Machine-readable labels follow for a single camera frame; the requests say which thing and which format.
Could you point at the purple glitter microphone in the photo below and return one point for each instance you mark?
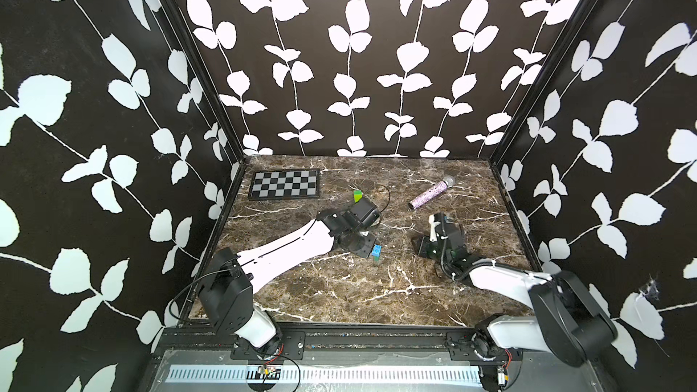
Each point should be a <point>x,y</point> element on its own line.
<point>435,190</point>

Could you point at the light blue long lego brick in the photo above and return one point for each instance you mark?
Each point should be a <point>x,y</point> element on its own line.
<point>376,252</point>

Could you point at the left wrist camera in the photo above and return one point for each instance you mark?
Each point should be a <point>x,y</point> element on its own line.
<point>364,212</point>

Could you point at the white perforated strip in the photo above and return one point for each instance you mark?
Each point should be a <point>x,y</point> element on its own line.
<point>390,375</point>

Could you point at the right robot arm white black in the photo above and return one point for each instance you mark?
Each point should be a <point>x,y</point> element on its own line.
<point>567,321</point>

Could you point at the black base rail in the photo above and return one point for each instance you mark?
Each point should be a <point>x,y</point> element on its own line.
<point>299,339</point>

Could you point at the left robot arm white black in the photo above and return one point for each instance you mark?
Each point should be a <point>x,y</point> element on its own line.
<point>232,279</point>

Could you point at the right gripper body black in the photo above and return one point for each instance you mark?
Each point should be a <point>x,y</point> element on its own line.
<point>431,249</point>

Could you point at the lime green lego brick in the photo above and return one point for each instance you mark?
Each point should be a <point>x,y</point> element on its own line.
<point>357,195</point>

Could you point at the black white checkerboard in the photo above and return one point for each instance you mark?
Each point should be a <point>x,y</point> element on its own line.
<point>285,185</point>

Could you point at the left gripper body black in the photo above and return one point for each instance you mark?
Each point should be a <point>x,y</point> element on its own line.
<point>363,244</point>

